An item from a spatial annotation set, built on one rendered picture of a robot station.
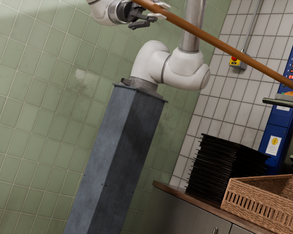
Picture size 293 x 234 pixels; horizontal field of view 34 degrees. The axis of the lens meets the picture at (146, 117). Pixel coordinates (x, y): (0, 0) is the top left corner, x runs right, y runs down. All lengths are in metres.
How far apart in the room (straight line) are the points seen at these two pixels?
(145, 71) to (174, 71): 0.15
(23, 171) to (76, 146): 0.34
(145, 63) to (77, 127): 0.68
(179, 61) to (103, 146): 0.57
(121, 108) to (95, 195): 0.44
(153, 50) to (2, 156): 1.01
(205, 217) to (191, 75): 0.68
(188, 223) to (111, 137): 0.57
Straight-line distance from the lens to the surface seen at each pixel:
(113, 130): 2.36
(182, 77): 2.33
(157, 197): 2.57
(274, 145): 2.78
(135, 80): 2.39
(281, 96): 2.43
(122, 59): 2.94
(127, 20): 1.72
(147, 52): 2.41
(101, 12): 1.81
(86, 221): 2.38
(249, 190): 2.23
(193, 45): 2.30
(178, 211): 2.44
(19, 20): 2.65
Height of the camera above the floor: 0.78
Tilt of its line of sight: 3 degrees up
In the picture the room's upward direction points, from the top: 19 degrees clockwise
